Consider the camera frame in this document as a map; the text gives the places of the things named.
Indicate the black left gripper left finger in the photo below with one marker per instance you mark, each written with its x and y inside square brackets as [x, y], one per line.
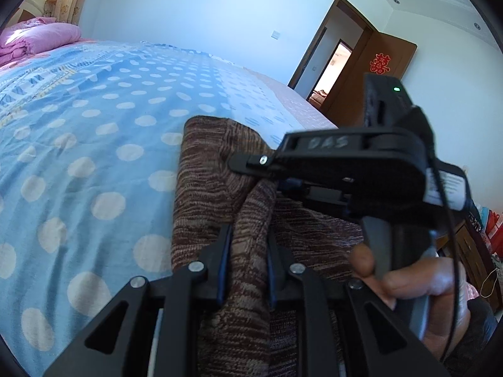
[152, 327]

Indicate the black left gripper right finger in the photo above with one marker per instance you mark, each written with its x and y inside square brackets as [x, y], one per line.
[344, 328]

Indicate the brown knitted sweater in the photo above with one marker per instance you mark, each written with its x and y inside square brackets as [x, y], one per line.
[245, 337]

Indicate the person's right hand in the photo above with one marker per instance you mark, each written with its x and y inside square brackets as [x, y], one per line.
[449, 316]

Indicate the brown wooden cabinet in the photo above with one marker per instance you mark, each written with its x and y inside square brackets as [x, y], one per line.
[481, 272]

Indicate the red double happiness decoration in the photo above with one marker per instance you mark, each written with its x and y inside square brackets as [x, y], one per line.
[380, 64]

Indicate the red plastic bag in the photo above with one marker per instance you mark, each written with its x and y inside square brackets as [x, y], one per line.
[488, 225]

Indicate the blue pink dotted bedsheet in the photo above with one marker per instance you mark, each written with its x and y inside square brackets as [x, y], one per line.
[90, 140]

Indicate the pink folded quilt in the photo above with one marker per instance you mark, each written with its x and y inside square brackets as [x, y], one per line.
[35, 36]

